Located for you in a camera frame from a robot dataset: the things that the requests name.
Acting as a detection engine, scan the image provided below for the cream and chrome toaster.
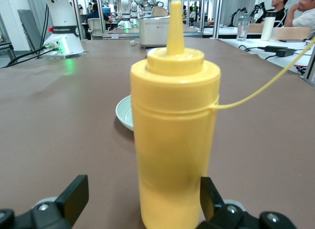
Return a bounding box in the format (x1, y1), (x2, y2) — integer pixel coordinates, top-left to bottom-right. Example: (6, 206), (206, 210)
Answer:
(129, 15), (171, 49)

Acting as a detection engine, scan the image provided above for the white side table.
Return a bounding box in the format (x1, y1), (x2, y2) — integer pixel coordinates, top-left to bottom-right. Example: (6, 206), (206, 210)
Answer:
(210, 27), (315, 87)

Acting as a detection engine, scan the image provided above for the person in light shirt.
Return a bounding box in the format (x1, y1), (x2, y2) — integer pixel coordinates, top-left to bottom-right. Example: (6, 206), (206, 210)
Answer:
(284, 0), (315, 28)

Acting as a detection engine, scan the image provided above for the black base cable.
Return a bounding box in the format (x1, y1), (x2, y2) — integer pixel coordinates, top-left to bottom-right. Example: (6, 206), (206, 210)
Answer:
(6, 45), (54, 67)

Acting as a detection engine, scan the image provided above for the person in black shirt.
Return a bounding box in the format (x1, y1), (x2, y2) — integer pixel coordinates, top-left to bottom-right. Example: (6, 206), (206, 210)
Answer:
(255, 0), (292, 28)

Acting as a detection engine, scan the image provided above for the wooden box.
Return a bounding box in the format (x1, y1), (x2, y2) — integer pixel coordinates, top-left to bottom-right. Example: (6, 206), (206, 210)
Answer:
(247, 23), (311, 41)

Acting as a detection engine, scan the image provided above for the clear drinking bottle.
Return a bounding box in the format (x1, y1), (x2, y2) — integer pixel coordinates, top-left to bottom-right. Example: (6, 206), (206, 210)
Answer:
(236, 13), (251, 42)

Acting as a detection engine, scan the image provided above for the white tumbler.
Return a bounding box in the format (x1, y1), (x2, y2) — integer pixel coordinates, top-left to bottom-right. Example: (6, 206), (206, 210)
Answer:
(260, 11), (276, 41)

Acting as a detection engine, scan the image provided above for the black power adapter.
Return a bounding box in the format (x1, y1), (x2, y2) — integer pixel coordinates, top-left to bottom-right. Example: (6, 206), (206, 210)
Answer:
(264, 45), (296, 58)

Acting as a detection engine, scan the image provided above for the yellow squeeze bottle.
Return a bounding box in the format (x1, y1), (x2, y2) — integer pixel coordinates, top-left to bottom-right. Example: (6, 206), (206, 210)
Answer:
(129, 0), (315, 229)

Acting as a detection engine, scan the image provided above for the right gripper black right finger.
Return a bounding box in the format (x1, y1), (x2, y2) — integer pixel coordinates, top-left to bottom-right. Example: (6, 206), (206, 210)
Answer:
(195, 176), (300, 229)

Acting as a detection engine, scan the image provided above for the mint green plate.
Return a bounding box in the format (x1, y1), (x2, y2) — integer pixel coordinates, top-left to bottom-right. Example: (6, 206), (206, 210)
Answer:
(115, 95), (135, 131)

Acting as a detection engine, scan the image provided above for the seated person in dark shirt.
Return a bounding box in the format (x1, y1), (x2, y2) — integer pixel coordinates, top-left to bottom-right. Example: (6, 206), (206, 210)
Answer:
(85, 2), (113, 24)

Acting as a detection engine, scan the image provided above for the grey office chair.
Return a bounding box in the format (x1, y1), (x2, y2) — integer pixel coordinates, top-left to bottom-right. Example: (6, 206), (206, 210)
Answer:
(87, 18), (104, 40)

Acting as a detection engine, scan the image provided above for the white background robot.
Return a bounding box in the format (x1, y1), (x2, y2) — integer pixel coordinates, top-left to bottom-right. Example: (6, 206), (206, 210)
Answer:
(115, 0), (139, 30)

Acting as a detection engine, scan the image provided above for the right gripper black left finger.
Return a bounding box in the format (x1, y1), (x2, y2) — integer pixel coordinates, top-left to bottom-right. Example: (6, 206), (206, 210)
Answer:
(0, 174), (89, 229)

